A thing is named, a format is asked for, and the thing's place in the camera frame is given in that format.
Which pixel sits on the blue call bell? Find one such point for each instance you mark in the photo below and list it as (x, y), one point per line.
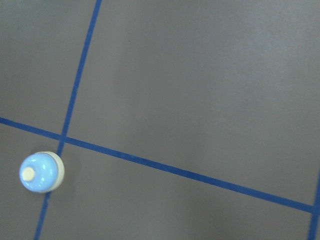
(42, 172)

